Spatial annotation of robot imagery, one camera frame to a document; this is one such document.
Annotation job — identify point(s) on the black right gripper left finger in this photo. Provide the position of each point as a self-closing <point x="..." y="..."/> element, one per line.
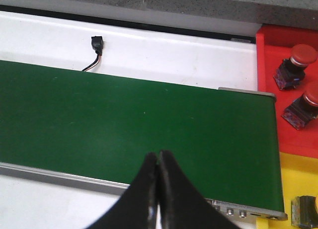
<point x="138" y="206"/>

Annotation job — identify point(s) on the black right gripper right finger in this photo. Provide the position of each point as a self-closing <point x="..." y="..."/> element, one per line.
<point x="181" y="205"/>

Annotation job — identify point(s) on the yellow mushroom push button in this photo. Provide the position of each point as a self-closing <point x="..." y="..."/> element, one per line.
<point x="304" y="211"/>

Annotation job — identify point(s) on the red mushroom push button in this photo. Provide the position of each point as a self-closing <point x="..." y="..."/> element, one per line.
<point x="303" y="109"/>
<point x="291" y="72"/>

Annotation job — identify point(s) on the green conveyor belt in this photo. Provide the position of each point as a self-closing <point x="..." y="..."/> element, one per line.
<point x="102" y="126"/>

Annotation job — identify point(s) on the yellow plastic tray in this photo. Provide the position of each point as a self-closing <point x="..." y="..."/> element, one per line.
<point x="299" y="178"/>

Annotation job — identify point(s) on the red object at right edge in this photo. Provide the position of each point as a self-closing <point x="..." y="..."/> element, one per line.
<point x="274" y="43"/>

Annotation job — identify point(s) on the grey stone slab right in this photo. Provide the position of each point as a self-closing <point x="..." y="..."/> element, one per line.
<point x="293" y="13"/>

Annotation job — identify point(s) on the aluminium conveyor side rail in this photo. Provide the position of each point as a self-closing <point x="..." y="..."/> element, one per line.
<point x="115" y="188"/>

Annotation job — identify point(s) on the black sensor with cable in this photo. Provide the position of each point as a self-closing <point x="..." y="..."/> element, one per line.
<point x="97" y="44"/>

